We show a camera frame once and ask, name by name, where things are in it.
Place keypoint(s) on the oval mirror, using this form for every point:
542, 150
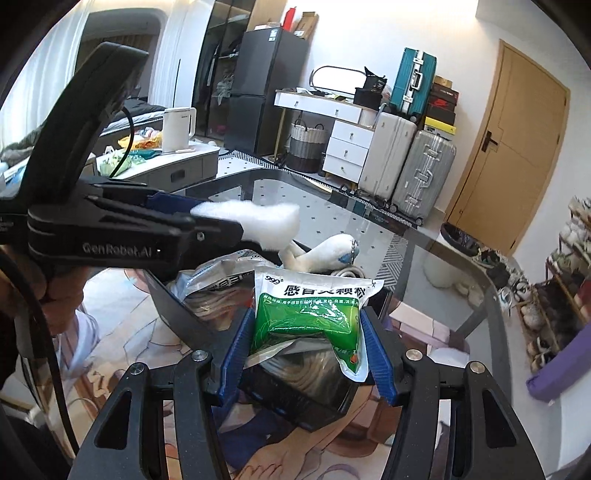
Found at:
337, 78

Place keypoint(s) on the grey low cabinet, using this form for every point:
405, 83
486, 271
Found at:
175, 168

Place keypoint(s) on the shoe rack with shoes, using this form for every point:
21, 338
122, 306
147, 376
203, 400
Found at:
563, 295

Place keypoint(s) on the person's left hand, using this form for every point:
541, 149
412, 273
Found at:
64, 300

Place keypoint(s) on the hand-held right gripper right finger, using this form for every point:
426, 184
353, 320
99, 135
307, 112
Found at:
381, 360

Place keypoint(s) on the woven laundry basket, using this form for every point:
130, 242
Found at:
307, 143

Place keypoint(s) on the pile of shoes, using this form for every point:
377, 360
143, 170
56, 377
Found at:
503, 277

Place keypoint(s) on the green medicine packet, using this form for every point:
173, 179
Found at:
304, 318

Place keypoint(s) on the bed with dark bedding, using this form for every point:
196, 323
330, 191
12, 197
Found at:
134, 110

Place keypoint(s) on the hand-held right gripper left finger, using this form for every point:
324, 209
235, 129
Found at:
233, 355

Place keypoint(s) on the silver suitcase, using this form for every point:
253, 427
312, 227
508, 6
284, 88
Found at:
422, 175

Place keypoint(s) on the pile of snack packets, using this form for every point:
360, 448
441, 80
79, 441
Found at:
138, 147

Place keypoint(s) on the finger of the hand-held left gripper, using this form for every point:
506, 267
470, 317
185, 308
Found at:
217, 235
171, 203

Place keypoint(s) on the white foam piece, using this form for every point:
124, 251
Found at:
268, 221

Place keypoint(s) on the black storage box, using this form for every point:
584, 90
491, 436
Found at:
295, 406

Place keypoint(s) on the white kettle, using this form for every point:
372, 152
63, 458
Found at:
178, 129

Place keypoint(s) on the white plush toy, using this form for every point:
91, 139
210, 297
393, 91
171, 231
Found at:
328, 251

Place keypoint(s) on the teal suitcase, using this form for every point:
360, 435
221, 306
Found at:
413, 81

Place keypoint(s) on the white suitcase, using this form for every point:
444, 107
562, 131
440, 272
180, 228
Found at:
388, 152

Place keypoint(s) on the red box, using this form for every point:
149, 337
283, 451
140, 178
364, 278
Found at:
291, 18

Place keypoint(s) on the stack of shoe boxes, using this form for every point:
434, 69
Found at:
441, 104

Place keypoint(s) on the wooden door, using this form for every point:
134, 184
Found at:
512, 147

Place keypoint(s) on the purple rolled mat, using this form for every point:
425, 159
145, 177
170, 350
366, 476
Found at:
561, 374

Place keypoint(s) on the black fridge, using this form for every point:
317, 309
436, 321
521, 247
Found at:
268, 87

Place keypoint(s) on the brown cardboard box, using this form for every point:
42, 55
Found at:
307, 25

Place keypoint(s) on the white dressing table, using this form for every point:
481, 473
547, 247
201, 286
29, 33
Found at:
341, 134

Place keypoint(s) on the black glass wardrobe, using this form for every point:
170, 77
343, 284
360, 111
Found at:
221, 60

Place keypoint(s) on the black and white striped bag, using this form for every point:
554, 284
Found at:
207, 286

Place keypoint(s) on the trash bin with black bag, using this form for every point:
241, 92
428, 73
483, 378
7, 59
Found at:
455, 258

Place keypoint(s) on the printed desk mat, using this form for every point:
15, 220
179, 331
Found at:
129, 323

